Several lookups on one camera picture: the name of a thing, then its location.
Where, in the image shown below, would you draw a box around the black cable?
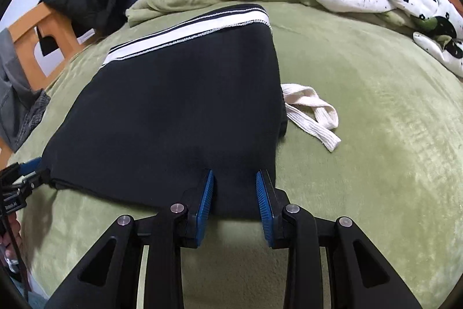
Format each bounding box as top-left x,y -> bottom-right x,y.
1,214 -> 34,302

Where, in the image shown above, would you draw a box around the black pants with white stripe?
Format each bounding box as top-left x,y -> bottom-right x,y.
40,3 -> 290,220

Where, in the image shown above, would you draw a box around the green fleece bed blanket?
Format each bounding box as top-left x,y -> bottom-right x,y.
11,0 -> 462,308

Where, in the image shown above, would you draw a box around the person's left hand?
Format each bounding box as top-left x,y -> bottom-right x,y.
1,213 -> 22,274

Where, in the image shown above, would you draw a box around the black jacket on footboard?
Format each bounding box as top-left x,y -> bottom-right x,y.
41,0 -> 128,38

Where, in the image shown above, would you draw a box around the wooden bed frame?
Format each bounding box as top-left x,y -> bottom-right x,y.
0,0 -> 463,169

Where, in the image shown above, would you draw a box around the grey trousers of person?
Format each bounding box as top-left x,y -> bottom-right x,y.
0,28 -> 50,152

